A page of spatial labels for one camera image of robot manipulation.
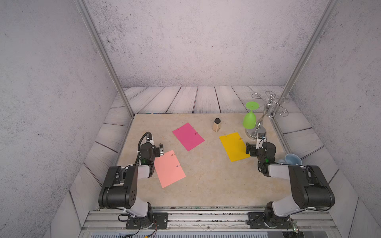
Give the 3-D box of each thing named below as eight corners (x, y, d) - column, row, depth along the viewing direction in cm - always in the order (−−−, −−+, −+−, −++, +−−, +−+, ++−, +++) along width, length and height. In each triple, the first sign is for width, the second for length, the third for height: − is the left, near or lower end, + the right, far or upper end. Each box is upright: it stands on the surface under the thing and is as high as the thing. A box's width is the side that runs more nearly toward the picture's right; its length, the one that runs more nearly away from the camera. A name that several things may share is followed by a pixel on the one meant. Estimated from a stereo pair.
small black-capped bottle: (212, 132, 112) (214, 122, 104) (212, 127, 115) (213, 117, 107) (219, 132, 112) (221, 122, 104) (218, 127, 115) (220, 117, 107)
